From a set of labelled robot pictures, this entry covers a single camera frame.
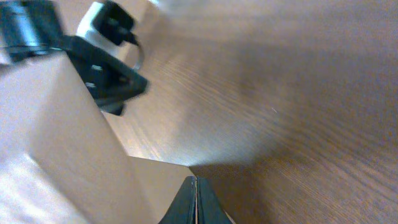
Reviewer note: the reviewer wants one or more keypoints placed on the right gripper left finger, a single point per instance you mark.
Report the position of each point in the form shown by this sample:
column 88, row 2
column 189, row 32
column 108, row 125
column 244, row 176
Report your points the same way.
column 182, row 208

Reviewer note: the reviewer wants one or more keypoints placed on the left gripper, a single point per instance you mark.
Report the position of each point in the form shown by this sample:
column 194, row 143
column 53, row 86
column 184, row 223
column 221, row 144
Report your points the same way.
column 110, row 81

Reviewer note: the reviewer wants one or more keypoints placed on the brown cardboard box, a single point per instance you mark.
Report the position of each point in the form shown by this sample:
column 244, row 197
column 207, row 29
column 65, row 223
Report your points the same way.
column 61, row 162

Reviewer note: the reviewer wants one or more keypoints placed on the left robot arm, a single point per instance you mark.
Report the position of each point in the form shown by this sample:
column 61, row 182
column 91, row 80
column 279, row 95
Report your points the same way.
column 33, row 28

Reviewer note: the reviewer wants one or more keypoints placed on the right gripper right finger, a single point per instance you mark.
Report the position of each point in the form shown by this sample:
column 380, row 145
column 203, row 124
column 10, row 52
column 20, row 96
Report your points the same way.
column 209, row 208

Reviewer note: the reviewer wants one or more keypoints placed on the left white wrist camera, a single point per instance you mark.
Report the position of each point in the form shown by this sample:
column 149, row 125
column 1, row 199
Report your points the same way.
column 103, row 25

